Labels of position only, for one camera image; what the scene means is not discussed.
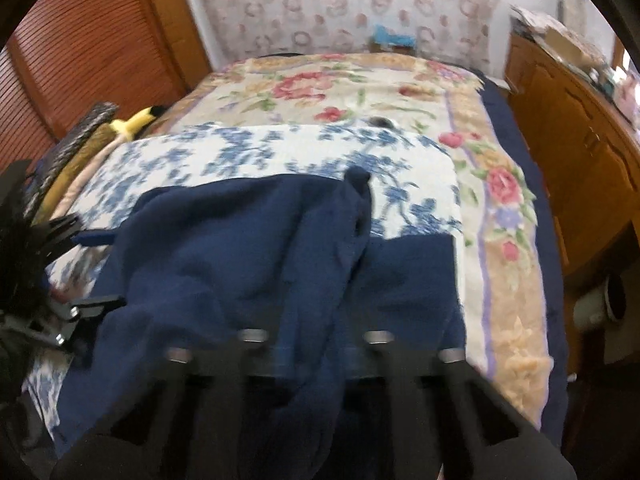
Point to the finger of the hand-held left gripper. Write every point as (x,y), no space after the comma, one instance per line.
(95,305)
(92,238)

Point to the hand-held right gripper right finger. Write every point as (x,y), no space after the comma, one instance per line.
(415,410)

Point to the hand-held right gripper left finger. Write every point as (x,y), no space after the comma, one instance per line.
(222,410)

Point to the navy t-shirt with orange print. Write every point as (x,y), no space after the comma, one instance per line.
(225,240)

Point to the stack of folded clothes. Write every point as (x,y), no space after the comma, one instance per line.
(80,130)

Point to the folded cream garment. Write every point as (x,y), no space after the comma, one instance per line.
(86,181)

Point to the folded mustard patterned garment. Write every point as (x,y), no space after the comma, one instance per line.
(82,160)

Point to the yellow plush toy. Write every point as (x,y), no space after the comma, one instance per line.
(131,121)

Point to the wooden louvered door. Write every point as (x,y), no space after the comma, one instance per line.
(100,35)
(25,110)

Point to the rose floral blanket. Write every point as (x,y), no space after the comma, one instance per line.
(500,240)

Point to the blue floral white cloth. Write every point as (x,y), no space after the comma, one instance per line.
(280,150)

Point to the white cylindrical cup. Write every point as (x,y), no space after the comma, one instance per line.
(595,305)

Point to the navy bed sheet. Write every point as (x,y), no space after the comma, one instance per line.
(542,210)

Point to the wooden cabinet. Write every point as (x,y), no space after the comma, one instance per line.
(575,160)

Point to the circle-patterned curtain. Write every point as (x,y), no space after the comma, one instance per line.
(325,5)

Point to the blue cardboard box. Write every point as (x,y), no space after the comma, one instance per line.
(392,39)

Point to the pile of papers and boxes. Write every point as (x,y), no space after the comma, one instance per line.
(575,45)

